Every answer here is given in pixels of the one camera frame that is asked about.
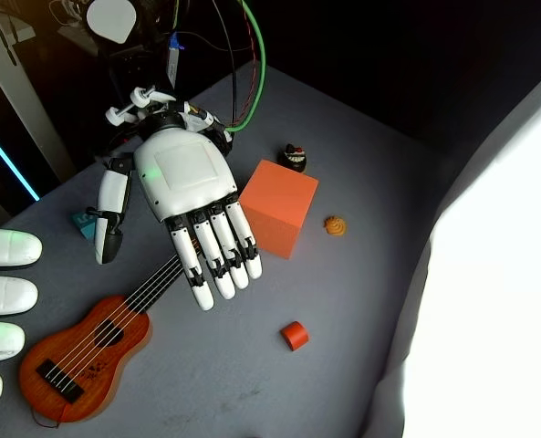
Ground chocolate toy cake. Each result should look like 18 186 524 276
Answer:
277 143 308 174

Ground orange swirl toy cookie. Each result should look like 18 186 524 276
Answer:
323 216 348 237

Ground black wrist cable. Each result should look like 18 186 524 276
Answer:
208 0 240 131

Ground red twisted wire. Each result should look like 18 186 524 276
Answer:
244 11 263 118

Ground white upright panel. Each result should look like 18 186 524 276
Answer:
0 0 78 183

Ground cyan light strip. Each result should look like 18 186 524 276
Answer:
0 117 41 202

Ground teal number block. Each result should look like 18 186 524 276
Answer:
72 209 99 244

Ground orange wooden ukulele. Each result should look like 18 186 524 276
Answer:
17 230 205 423

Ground orange foam cube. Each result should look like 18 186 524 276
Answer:
238 158 320 260

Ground orange cylinder with white cross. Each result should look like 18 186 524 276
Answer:
279 320 311 352

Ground green cable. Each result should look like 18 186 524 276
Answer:
224 0 268 134

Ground grey table cloth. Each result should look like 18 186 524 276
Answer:
0 63 541 438

